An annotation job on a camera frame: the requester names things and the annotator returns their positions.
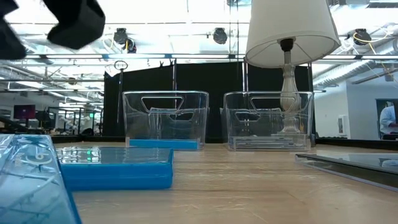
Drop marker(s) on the clear plastic bin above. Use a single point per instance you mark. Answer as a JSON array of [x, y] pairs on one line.
[[164, 124], [236, 130]]

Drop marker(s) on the white wall box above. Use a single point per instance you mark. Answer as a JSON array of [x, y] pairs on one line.
[[342, 124]]

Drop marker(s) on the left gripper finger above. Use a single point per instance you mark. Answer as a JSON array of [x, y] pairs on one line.
[[9, 37], [77, 25]]

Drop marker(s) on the person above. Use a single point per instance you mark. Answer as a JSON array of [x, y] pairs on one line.
[[388, 119]]

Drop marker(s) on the dark monitor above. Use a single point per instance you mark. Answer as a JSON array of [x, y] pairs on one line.
[[24, 112]]

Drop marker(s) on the black workstation frame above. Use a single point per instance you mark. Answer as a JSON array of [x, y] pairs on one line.
[[78, 121]]

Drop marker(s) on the white shade table lamp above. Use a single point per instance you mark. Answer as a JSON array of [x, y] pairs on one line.
[[289, 25]]

